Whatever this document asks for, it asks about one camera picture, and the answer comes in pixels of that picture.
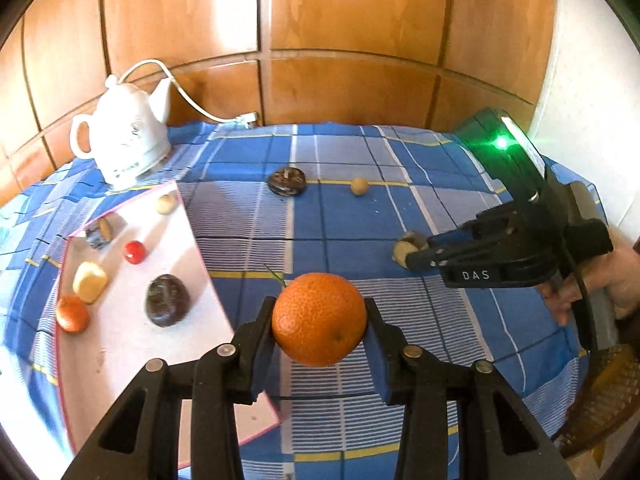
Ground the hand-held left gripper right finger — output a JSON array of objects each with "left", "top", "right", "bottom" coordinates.
[{"left": 364, "top": 297, "right": 573, "bottom": 480}]

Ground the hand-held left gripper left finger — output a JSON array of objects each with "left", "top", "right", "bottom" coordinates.
[{"left": 60, "top": 297, "right": 278, "bottom": 480}]

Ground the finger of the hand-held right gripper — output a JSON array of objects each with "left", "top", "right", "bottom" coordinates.
[
  {"left": 405, "top": 230, "right": 531, "bottom": 271},
  {"left": 425, "top": 205, "right": 521, "bottom": 250}
]

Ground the beige cut mushroom piece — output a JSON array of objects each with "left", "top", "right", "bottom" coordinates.
[{"left": 393, "top": 231, "right": 429, "bottom": 267}]

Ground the large orange mandarin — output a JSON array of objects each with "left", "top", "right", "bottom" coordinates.
[{"left": 271, "top": 272, "right": 368, "bottom": 367}]

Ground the dark brown round fruit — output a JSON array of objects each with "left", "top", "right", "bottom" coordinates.
[
  {"left": 144, "top": 273, "right": 191, "bottom": 328},
  {"left": 267, "top": 166, "right": 307, "bottom": 197}
]

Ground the white board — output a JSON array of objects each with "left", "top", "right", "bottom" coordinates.
[{"left": 54, "top": 180, "right": 282, "bottom": 466}]

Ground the yellow bread piece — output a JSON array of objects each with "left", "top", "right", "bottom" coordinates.
[{"left": 72, "top": 261, "right": 109, "bottom": 305}]

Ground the person's right hand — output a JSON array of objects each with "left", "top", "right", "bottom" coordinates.
[{"left": 542, "top": 249, "right": 640, "bottom": 326}]

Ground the blue plaid cloth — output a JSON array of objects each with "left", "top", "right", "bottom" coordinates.
[{"left": 0, "top": 121, "right": 608, "bottom": 480}]

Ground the small orange mandarin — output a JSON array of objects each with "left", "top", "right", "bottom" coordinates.
[{"left": 55, "top": 295, "right": 92, "bottom": 333}]

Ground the dark cut fruit piece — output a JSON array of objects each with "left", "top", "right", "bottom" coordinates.
[{"left": 84, "top": 217, "right": 115, "bottom": 251}]

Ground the white electric kettle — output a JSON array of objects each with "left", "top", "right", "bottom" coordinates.
[{"left": 69, "top": 75, "right": 173, "bottom": 191}]

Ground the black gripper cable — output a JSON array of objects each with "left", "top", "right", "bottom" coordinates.
[{"left": 564, "top": 247, "right": 601, "bottom": 348}]

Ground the white power cable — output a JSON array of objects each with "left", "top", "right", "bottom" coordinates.
[{"left": 120, "top": 58, "right": 261, "bottom": 128}]

